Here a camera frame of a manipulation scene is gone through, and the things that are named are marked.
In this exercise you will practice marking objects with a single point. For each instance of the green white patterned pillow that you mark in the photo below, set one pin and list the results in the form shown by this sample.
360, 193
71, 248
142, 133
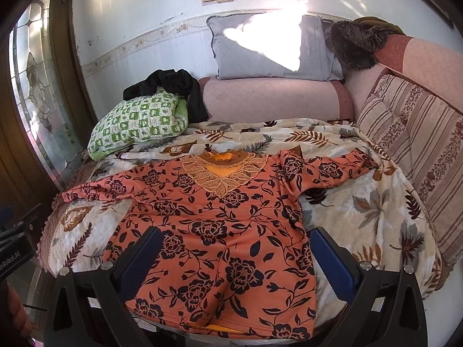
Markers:
144, 119

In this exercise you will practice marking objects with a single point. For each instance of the person's left hand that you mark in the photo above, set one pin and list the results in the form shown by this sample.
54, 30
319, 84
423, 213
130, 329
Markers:
20, 320

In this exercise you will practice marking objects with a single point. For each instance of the black garment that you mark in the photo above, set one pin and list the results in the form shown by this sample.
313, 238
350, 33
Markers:
179, 83

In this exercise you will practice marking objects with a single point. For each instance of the pink quilted bolster cushion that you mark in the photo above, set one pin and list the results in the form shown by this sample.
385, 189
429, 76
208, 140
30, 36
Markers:
253, 100

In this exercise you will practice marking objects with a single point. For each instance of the grey quilted pillow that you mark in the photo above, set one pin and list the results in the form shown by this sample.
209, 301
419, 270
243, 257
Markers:
272, 44

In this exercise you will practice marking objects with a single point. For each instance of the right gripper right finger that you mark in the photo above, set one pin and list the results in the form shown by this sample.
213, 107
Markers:
384, 308

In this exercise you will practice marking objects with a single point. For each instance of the leaf pattern fleece blanket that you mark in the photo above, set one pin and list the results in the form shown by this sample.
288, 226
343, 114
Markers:
378, 217

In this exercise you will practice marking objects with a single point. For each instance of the striped brown floral cushion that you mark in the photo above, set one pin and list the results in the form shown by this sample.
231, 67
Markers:
422, 134

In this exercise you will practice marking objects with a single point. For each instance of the wooden stained glass door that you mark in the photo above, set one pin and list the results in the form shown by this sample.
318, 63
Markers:
46, 115

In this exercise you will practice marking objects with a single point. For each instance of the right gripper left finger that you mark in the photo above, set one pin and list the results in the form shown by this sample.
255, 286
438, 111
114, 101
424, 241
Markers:
89, 308

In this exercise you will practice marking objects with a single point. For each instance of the orange black floral shirt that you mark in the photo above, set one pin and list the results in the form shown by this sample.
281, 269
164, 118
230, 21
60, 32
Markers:
235, 258

